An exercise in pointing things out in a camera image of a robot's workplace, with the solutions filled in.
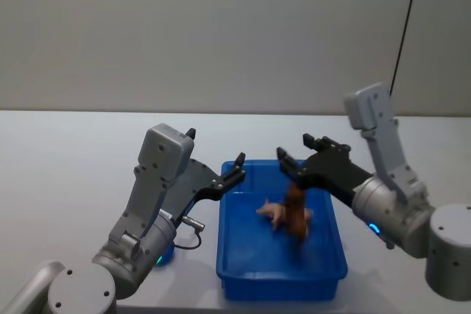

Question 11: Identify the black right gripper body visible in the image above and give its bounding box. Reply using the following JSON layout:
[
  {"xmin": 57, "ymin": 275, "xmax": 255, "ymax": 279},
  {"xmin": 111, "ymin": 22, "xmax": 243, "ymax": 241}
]
[{"xmin": 294, "ymin": 147, "xmax": 375, "ymax": 207}]

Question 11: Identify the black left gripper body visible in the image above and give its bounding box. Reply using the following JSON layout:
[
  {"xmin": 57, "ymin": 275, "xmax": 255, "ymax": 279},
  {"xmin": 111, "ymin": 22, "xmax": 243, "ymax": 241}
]
[{"xmin": 160, "ymin": 157, "xmax": 223, "ymax": 225}]

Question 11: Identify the brown toy figure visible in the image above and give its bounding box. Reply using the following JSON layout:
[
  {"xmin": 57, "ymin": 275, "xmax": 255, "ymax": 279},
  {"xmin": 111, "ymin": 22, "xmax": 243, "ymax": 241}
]
[{"xmin": 283, "ymin": 181, "xmax": 310, "ymax": 246}]

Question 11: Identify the dark cable with silver plug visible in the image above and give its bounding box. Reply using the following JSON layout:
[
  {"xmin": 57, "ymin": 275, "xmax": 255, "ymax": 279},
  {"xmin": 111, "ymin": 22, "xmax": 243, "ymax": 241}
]
[{"xmin": 172, "ymin": 214, "xmax": 203, "ymax": 253}]

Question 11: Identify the thin black hanging cable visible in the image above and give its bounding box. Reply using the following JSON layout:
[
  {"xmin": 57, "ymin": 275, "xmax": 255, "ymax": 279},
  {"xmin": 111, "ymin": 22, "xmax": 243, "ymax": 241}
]
[{"xmin": 389, "ymin": 0, "xmax": 422, "ymax": 99}]

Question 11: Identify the blue plastic bin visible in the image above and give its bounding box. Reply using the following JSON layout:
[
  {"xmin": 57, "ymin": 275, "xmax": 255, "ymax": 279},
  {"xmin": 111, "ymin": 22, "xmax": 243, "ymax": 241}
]
[{"xmin": 216, "ymin": 159, "xmax": 349, "ymax": 302}]

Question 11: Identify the pink toy figure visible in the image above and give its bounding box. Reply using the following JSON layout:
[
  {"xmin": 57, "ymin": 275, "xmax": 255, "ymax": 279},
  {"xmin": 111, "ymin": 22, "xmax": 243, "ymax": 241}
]
[{"xmin": 255, "ymin": 198, "xmax": 314, "ymax": 235}]

